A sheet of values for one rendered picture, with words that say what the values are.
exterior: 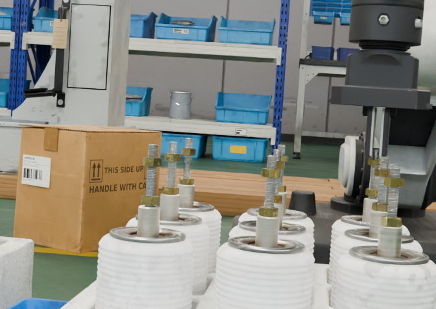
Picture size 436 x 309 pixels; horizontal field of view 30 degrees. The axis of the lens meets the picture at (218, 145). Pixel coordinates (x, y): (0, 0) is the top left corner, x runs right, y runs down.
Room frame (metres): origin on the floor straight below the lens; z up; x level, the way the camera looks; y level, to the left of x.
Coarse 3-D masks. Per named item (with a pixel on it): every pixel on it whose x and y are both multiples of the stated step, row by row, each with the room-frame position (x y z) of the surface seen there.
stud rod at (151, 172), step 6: (150, 144) 0.80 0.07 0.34; (150, 150) 0.80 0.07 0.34; (156, 150) 0.80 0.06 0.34; (150, 156) 0.80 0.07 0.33; (156, 156) 0.80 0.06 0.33; (150, 168) 0.80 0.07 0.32; (156, 168) 0.80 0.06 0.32; (150, 174) 0.80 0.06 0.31; (150, 180) 0.80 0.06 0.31; (150, 186) 0.80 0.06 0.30; (150, 192) 0.80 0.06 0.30
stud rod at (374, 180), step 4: (376, 148) 1.01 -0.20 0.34; (372, 152) 1.01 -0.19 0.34; (376, 152) 1.01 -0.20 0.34; (372, 156) 1.01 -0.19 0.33; (376, 156) 1.01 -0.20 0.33; (372, 168) 1.01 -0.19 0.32; (372, 172) 1.01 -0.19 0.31; (372, 176) 1.01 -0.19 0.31; (376, 176) 1.01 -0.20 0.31; (372, 180) 1.01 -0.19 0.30; (376, 180) 1.01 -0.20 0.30; (372, 184) 1.01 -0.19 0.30; (376, 184) 1.01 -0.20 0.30; (372, 188) 1.01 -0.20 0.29; (376, 188) 1.01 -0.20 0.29; (372, 196) 1.01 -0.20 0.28
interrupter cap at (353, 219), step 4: (344, 216) 1.02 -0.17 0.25; (348, 216) 1.03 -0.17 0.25; (352, 216) 1.04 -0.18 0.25; (356, 216) 1.04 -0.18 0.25; (360, 216) 1.04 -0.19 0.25; (344, 220) 1.00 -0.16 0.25; (348, 220) 0.99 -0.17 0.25; (352, 220) 1.00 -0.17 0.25; (356, 220) 1.02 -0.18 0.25; (360, 220) 1.02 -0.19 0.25; (352, 224) 0.98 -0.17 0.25; (356, 224) 0.98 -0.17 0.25; (360, 224) 0.98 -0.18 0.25; (364, 224) 0.98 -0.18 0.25; (368, 224) 0.97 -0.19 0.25
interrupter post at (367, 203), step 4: (364, 200) 1.01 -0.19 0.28; (368, 200) 1.00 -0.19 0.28; (372, 200) 1.00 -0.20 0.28; (376, 200) 1.00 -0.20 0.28; (364, 204) 1.01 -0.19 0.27; (368, 204) 1.00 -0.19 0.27; (364, 208) 1.01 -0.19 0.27; (368, 208) 1.00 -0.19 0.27; (364, 212) 1.01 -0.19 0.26; (368, 212) 1.00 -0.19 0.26; (364, 216) 1.01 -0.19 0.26; (368, 216) 1.00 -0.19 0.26; (364, 220) 1.01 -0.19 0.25; (368, 220) 1.00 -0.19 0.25
